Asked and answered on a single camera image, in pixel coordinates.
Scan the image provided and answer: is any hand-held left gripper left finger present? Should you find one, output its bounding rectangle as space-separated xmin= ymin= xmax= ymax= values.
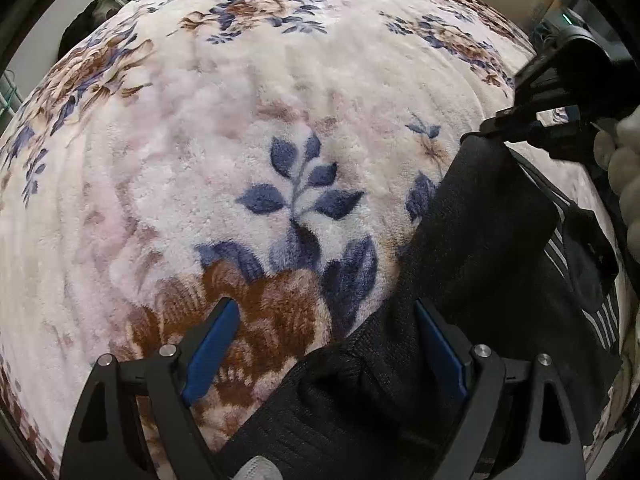
xmin=59 ymin=296 xmax=243 ymax=480

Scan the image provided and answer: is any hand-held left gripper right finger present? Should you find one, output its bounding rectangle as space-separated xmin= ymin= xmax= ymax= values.
xmin=415 ymin=298 xmax=587 ymax=480

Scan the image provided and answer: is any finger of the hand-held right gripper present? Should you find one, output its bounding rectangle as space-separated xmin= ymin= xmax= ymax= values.
xmin=514 ymin=52 xmax=563 ymax=107
xmin=462 ymin=105 xmax=601 ymax=163

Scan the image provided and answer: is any black ribbed knit garment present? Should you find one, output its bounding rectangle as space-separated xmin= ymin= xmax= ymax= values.
xmin=220 ymin=132 xmax=623 ymax=480

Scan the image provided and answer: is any person's right hand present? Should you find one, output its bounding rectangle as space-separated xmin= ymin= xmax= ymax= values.
xmin=592 ymin=109 xmax=640 ymax=253

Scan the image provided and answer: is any dark striped garment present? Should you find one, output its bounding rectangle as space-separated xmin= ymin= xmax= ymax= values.
xmin=510 ymin=152 xmax=628 ymax=356

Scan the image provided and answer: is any floral fleece blanket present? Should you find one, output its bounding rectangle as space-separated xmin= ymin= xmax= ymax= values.
xmin=0 ymin=0 xmax=640 ymax=480

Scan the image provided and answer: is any dark bag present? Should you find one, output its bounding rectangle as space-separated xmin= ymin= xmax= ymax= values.
xmin=57 ymin=0 xmax=126 ymax=63

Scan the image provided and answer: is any green wire rack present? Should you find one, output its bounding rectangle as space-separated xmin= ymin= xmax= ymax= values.
xmin=0 ymin=67 xmax=22 ymax=123

